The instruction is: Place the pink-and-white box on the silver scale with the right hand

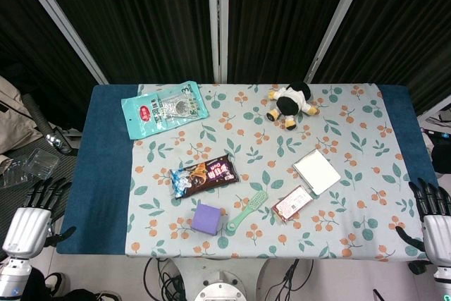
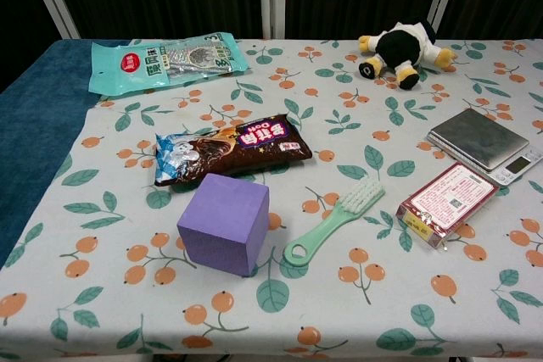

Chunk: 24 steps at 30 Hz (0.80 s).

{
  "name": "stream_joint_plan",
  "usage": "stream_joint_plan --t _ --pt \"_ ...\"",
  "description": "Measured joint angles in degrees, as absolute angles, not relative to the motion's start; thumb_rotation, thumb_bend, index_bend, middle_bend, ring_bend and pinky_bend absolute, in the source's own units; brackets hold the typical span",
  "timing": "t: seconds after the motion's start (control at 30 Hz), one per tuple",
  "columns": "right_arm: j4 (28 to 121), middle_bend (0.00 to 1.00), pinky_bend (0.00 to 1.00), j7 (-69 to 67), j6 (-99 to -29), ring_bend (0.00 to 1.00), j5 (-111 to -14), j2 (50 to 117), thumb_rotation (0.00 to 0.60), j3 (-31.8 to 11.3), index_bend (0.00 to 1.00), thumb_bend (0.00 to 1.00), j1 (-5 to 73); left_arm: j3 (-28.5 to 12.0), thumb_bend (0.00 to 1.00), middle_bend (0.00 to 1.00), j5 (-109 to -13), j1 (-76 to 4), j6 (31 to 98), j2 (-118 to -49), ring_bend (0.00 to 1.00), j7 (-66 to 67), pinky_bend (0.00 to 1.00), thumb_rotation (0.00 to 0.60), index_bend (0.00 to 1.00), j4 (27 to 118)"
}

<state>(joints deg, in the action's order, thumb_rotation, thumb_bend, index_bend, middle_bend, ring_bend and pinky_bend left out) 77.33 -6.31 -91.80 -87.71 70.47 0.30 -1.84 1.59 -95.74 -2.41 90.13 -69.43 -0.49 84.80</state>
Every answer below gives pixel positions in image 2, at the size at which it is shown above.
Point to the purple foam cube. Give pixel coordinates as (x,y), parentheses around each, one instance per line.
(220,226)

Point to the blue plush cloth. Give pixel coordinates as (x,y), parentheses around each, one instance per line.
(38,124)

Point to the brown chocolate snack bag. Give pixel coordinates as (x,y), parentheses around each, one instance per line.
(237,146)

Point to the silver digital kitchen scale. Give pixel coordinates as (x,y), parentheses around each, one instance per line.
(479,137)

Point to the floral fruit print tablecloth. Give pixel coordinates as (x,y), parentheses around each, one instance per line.
(339,302)

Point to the red white card box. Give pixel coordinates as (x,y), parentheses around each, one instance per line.
(449,201)

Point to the teal snack packet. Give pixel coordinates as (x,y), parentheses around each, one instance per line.
(148,69)

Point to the green scrubbing brush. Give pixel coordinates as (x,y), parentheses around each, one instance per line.
(322,228)

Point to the black white plush toy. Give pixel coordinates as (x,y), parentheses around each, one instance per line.
(399,50)

